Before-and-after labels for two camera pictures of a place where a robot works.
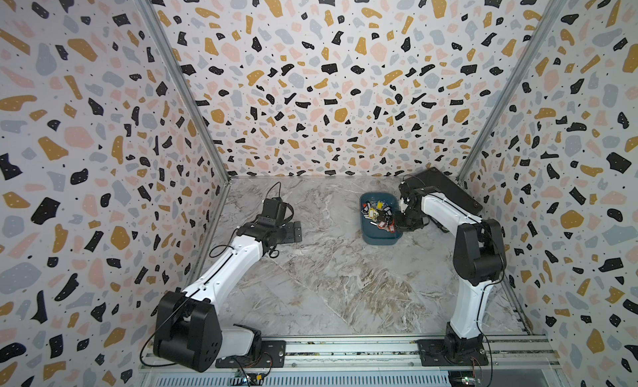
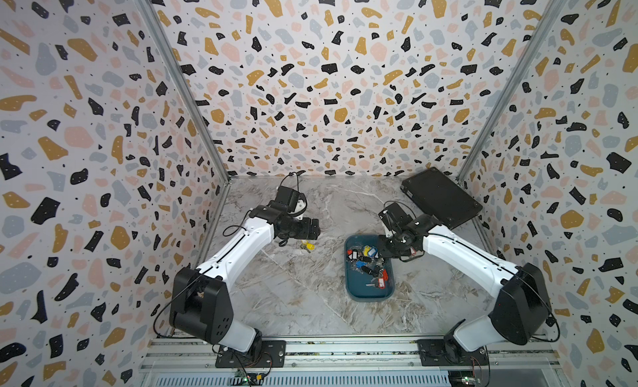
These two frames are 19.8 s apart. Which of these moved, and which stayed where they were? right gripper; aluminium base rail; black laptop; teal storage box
Moved: right gripper; teal storage box
Stayed: black laptop; aluminium base rail
